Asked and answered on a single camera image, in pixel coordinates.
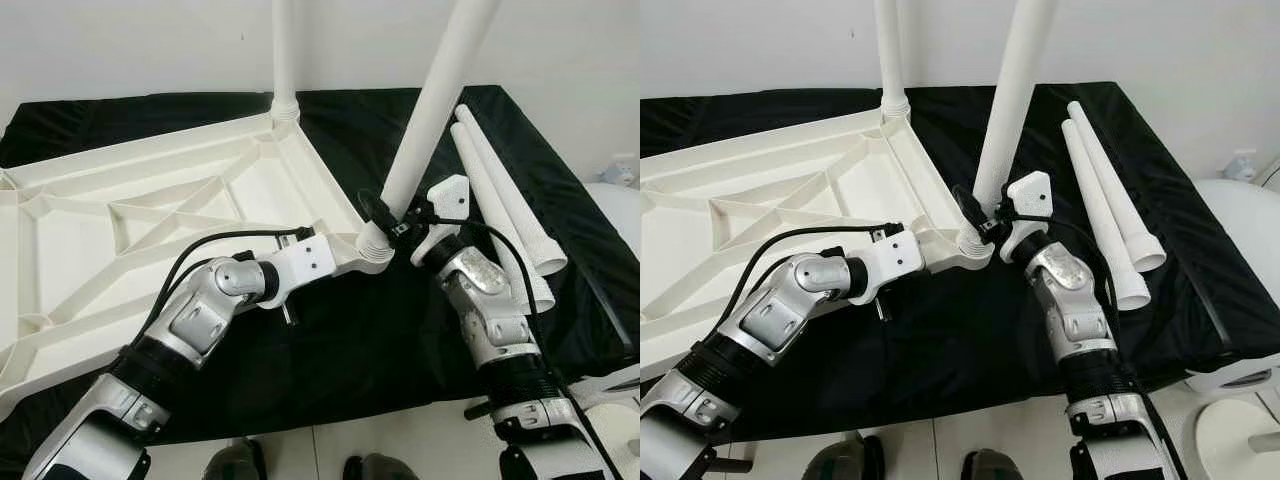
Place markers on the grey robot right foot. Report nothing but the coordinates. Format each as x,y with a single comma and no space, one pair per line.
380,468
992,466

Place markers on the white plastic table top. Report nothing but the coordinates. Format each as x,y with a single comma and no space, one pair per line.
690,250
70,250

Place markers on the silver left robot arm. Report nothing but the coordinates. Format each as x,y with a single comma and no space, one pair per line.
200,310
780,310

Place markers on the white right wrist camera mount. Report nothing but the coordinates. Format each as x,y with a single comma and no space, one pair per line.
1030,195
447,195

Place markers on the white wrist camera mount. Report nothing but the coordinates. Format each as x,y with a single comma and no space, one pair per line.
895,252
447,195
1030,195
310,258

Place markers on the black table cloth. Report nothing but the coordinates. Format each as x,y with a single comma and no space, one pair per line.
960,340
380,340

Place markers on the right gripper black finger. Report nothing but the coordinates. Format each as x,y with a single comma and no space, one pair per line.
376,210
967,205

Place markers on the grey metal rod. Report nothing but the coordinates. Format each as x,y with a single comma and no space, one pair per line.
1262,442

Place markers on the black table frame bar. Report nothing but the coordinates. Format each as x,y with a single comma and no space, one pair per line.
482,408

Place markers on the white round base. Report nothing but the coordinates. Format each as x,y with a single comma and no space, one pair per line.
620,440
1235,440

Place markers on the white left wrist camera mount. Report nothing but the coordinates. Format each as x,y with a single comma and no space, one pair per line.
310,258
895,252

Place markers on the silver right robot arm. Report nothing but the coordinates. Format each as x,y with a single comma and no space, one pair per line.
1075,290
480,290

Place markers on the white dome-shaped appliance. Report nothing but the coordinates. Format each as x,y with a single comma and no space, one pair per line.
618,378
1245,375

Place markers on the grey robot foot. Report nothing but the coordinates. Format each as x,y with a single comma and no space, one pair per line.
380,468
845,460
992,466
235,462

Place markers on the grey robot left foot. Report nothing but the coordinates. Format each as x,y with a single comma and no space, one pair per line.
845,460
235,462

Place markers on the small white wall device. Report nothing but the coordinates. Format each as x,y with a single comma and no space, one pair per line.
1241,165
622,170

